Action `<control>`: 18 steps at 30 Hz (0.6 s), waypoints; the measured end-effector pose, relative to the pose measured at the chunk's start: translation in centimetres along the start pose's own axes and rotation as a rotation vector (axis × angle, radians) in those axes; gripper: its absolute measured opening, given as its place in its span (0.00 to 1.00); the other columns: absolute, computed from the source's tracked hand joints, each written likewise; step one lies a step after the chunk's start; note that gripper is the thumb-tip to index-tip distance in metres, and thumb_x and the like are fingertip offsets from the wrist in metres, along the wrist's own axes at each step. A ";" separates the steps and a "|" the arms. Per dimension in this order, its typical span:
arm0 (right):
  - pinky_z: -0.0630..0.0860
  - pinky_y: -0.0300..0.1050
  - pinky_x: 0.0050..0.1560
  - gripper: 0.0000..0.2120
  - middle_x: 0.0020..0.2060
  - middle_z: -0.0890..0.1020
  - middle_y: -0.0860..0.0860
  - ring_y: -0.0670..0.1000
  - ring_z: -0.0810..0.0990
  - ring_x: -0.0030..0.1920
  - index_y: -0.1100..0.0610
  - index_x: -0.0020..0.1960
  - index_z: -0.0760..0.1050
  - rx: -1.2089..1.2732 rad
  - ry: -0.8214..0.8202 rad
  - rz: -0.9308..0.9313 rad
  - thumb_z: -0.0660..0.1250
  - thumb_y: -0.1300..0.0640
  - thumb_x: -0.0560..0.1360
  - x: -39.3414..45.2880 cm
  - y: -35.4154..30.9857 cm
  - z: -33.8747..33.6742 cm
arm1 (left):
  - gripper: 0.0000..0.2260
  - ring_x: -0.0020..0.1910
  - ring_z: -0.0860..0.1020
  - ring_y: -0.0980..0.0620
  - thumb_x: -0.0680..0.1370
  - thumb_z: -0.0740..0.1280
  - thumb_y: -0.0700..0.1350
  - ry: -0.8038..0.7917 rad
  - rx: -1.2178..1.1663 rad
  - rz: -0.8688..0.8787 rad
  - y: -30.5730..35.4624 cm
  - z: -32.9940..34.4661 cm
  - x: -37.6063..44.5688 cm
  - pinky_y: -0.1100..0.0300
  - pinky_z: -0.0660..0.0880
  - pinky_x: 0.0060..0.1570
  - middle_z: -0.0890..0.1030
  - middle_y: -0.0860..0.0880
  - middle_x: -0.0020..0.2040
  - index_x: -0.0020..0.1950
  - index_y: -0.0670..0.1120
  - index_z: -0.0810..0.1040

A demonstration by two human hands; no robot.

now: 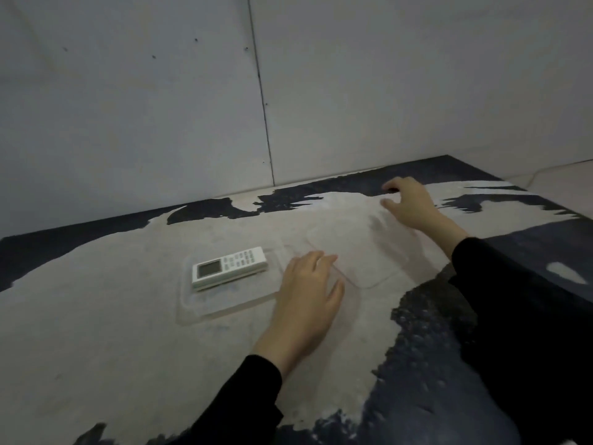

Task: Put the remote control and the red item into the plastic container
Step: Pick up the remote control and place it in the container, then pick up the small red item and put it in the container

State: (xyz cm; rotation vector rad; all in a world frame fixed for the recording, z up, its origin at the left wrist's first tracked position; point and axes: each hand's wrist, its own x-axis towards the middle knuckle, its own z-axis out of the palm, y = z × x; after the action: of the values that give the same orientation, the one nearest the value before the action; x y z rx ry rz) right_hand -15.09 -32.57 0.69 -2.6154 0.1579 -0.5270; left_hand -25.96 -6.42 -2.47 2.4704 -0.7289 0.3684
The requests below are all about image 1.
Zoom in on person's left hand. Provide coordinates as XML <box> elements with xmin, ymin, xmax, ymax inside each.
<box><xmin>253</xmin><ymin>250</ymin><xmax>346</xmax><ymax>355</ymax></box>

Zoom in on person's right hand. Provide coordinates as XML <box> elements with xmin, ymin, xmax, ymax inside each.
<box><xmin>380</xmin><ymin>176</ymin><xmax>446</xmax><ymax>233</ymax></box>

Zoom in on clear plastic lid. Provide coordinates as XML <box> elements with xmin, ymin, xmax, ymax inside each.
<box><xmin>303</xmin><ymin>195</ymin><xmax>438</xmax><ymax>290</ymax></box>

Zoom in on person's left forearm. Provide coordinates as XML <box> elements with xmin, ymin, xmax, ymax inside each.
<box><xmin>183</xmin><ymin>336</ymin><xmax>306</xmax><ymax>445</ymax></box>

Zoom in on person's right forearm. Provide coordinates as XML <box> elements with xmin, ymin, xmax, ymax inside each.
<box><xmin>428</xmin><ymin>214</ymin><xmax>593</xmax><ymax>445</ymax></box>

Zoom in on white remote control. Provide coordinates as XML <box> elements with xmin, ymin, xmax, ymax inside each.
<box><xmin>191</xmin><ymin>246</ymin><xmax>269</xmax><ymax>292</ymax></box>

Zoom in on clear plastic container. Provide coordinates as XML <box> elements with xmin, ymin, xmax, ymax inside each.
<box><xmin>176</xmin><ymin>243</ymin><xmax>360</xmax><ymax>328</ymax></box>

